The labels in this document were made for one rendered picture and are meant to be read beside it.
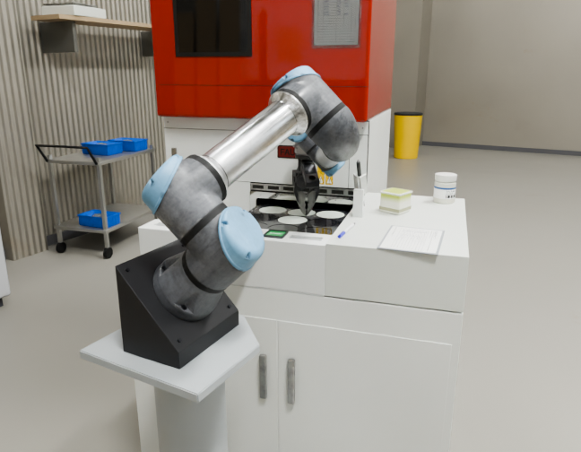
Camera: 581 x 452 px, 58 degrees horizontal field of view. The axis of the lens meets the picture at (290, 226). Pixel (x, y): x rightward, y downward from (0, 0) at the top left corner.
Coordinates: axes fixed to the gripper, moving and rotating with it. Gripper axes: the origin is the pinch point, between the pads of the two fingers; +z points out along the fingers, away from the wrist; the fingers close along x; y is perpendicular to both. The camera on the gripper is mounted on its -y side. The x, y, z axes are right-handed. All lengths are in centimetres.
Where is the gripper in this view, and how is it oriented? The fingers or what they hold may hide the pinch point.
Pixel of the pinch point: (306, 212)
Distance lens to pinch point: 181.3
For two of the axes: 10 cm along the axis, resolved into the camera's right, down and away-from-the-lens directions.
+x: -9.8, 0.6, -2.1
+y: -2.1, -2.8, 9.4
